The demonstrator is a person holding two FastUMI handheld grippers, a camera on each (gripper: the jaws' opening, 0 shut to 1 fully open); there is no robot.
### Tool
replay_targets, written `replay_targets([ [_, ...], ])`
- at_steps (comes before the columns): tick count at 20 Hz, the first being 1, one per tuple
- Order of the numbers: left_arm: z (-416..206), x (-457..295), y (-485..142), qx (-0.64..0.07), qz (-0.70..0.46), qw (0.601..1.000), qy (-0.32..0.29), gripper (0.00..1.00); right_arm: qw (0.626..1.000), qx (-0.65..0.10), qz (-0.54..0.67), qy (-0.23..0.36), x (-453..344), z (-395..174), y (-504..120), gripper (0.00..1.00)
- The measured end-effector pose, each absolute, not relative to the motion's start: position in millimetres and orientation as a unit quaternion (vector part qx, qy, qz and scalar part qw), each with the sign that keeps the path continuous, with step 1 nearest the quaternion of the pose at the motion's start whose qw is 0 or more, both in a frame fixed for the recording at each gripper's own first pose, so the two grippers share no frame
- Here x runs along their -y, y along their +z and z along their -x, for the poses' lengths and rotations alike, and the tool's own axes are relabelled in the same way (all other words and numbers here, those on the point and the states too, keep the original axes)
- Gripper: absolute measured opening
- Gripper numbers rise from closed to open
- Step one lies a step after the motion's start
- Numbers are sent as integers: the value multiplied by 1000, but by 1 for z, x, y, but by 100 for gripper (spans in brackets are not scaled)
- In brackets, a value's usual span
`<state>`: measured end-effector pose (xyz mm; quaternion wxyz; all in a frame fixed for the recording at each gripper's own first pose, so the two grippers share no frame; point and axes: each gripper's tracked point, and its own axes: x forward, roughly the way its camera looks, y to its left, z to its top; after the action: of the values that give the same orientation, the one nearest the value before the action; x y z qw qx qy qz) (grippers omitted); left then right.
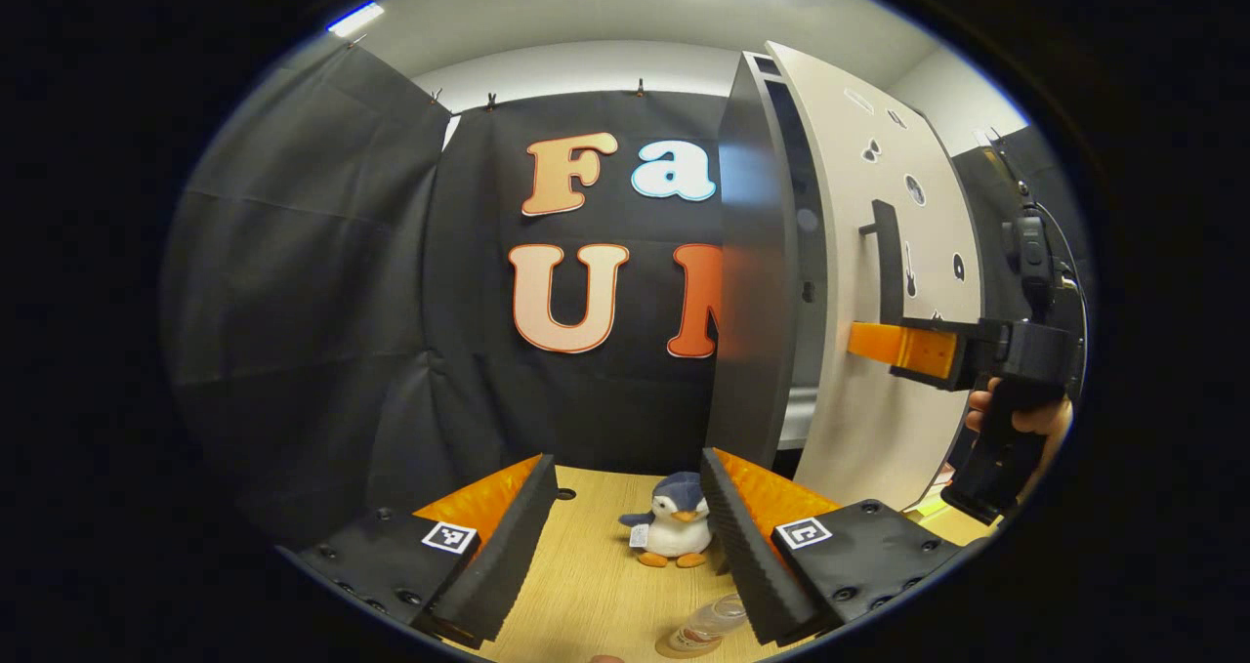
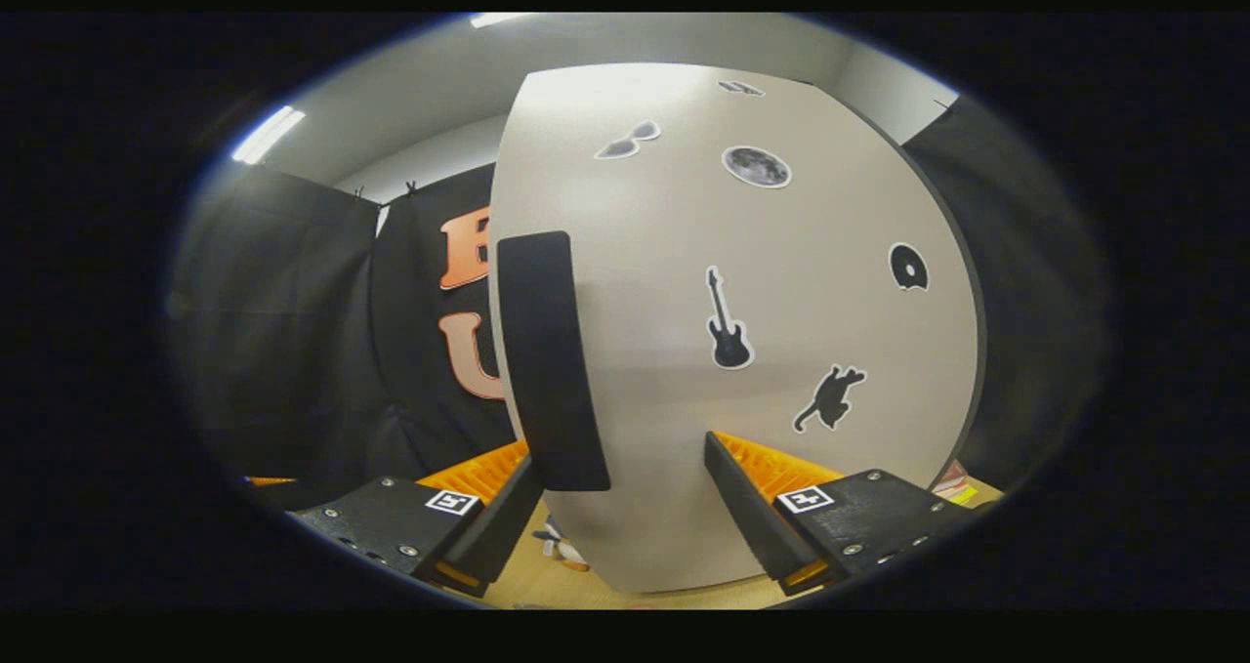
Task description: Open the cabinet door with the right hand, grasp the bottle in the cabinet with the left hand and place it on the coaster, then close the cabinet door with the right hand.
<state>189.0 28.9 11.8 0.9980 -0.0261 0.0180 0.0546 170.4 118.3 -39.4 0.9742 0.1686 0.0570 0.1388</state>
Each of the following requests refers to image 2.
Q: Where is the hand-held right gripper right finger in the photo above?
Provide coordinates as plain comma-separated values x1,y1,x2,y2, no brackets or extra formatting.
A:
703,431,982,598

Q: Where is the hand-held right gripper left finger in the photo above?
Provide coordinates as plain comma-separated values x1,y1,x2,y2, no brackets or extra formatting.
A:
288,438,544,599

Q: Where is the black door handle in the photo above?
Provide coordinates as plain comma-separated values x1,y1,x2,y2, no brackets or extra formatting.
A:
497,230,612,493

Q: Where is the white cabinet door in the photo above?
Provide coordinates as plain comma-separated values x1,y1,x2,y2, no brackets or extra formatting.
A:
488,62,982,594

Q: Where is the penguin plush toy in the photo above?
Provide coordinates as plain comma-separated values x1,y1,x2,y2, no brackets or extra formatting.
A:
532,517,592,573

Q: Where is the black backdrop cloth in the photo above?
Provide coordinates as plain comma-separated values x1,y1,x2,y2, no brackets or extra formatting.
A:
171,97,1109,508

